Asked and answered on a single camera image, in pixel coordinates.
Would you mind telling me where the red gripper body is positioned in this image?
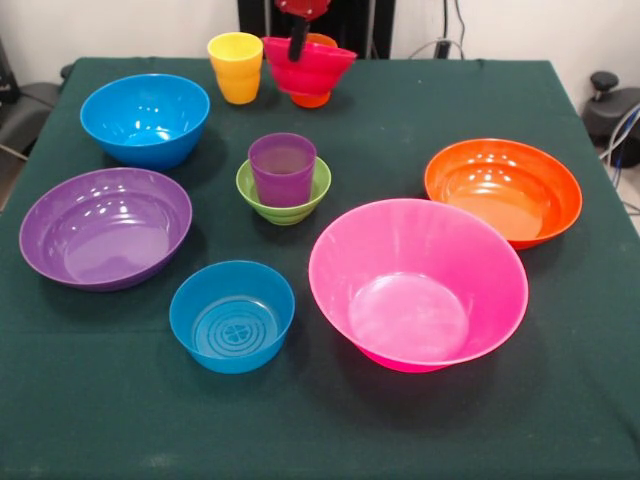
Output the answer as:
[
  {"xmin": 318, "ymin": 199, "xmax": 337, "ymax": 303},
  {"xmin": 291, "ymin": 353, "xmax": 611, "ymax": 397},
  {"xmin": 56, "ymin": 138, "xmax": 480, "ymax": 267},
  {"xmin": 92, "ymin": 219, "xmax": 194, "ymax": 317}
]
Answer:
[{"xmin": 274, "ymin": 0, "xmax": 331, "ymax": 21}]

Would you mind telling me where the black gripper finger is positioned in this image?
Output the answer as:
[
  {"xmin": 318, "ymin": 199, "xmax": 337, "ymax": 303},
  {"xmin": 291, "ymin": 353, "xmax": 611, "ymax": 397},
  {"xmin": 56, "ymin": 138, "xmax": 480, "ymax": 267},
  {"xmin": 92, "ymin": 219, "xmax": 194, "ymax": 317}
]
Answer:
[{"xmin": 287, "ymin": 19, "xmax": 309, "ymax": 64}]

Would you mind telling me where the red plastic bowl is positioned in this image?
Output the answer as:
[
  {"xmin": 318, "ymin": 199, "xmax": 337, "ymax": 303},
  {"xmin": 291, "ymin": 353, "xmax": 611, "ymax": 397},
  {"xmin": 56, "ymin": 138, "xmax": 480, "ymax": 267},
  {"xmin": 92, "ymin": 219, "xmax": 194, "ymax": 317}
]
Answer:
[{"xmin": 261, "ymin": 35, "xmax": 359, "ymax": 97}]

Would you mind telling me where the purple plastic cup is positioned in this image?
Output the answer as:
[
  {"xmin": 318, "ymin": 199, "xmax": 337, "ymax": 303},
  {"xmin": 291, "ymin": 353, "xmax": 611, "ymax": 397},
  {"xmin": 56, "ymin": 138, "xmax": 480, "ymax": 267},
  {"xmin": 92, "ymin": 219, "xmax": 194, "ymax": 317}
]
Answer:
[{"xmin": 248, "ymin": 133, "xmax": 318, "ymax": 209}]

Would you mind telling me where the pink plastic bowl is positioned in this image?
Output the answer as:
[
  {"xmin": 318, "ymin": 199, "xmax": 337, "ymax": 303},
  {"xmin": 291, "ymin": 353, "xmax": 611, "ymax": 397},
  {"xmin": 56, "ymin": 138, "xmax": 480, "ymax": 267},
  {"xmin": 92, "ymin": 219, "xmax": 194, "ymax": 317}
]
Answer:
[{"xmin": 308, "ymin": 198, "xmax": 530, "ymax": 374}]

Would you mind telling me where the orange plastic cup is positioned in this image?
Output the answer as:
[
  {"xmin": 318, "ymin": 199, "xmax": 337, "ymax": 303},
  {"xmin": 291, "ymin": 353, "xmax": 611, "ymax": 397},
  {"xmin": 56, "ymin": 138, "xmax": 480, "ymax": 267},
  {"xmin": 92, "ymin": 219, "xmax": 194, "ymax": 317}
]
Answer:
[{"xmin": 291, "ymin": 32, "xmax": 339, "ymax": 109}]

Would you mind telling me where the yellow plastic cup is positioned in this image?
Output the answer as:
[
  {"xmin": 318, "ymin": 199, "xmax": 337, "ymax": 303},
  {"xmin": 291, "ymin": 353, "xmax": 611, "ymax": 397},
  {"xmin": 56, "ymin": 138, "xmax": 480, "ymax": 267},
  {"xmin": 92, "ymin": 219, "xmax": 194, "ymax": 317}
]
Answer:
[{"xmin": 206, "ymin": 31, "xmax": 265, "ymax": 106}]

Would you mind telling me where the green plastic bowl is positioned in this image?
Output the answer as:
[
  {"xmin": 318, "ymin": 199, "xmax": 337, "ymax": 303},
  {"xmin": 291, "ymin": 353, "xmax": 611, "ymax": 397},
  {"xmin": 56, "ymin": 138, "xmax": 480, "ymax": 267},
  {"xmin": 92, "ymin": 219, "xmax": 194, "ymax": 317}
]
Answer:
[{"xmin": 235, "ymin": 155, "xmax": 332, "ymax": 226}]

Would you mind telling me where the large blue plastic bowl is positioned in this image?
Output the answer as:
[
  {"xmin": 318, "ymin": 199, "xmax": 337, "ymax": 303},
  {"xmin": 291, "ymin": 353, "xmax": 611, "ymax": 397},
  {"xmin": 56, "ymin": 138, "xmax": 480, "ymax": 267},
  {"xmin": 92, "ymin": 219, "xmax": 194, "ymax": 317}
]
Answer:
[{"xmin": 79, "ymin": 73, "xmax": 211, "ymax": 172}]

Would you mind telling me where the orange plastic bowl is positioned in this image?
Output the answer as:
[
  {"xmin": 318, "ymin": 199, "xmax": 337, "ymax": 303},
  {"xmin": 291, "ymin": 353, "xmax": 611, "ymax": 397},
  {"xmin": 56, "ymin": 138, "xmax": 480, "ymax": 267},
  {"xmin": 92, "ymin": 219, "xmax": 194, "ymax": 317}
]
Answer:
[{"xmin": 424, "ymin": 138, "xmax": 584, "ymax": 252}]

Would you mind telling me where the purple plastic bowl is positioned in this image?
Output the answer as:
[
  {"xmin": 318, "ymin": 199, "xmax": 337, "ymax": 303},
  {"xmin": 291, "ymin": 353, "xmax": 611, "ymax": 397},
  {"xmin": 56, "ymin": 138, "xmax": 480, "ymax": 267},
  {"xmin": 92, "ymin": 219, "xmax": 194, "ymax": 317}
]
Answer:
[{"xmin": 18, "ymin": 167, "xmax": 194, "ymax": 293}]

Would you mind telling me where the black chair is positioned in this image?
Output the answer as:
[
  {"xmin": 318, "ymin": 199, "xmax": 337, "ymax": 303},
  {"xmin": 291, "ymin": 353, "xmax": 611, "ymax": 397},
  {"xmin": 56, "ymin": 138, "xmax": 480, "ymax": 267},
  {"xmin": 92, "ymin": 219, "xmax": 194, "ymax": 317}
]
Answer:
[{"xmin": 0, "ymin": 37, "xmax": 75, "ymax": 161}]

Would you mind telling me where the small blue plastic bowl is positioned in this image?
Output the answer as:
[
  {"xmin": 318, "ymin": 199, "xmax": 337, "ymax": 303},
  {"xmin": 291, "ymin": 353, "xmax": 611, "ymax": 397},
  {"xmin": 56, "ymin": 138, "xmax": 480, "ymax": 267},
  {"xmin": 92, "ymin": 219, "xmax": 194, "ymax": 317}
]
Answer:
[{"xmin": 168, "ymin": 259, "xmax": 297, "ymax": 375}]

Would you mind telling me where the dark green tablecloth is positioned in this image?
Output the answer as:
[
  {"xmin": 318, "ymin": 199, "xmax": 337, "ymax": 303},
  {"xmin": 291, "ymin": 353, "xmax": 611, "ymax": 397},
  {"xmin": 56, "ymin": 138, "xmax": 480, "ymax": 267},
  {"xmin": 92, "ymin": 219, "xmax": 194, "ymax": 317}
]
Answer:
[{"xmin": 0, "ymin": 56, "xmax": 640, "ymax": 480}]

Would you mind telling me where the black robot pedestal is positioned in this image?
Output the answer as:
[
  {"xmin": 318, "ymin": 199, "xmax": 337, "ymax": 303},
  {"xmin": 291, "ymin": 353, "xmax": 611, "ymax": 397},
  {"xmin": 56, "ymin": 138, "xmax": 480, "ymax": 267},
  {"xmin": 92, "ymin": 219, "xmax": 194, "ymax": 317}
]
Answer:
[{"xmin": 238, "ymin": 0, "xmax": 396, "ymax": 60}]

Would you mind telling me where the white cable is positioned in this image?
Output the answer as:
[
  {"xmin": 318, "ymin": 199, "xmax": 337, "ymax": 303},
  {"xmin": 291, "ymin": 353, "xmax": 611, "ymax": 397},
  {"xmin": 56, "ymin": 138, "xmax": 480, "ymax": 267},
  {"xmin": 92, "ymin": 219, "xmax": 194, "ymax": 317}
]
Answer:
[{"xmin": 407, "ymin": 38, "xmax": 440, "ymax": 60}]

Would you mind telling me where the black cable with plug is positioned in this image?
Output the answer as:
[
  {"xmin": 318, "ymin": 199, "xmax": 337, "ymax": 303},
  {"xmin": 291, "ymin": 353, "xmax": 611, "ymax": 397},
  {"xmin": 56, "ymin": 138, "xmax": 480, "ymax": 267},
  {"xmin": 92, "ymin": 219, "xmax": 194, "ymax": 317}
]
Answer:
[{"xmin": 433, "ymin": 0, "xmax": 467, "ymax": 61}]

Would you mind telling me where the grey and blue cable bundle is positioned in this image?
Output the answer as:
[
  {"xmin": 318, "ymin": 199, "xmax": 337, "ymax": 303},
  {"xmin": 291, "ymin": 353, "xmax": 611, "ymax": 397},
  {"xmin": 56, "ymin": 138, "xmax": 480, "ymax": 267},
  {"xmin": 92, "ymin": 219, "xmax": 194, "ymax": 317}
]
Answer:
[{"xmin": 598, "ymin": 102, "xmax": 640, "ymax": 174}]

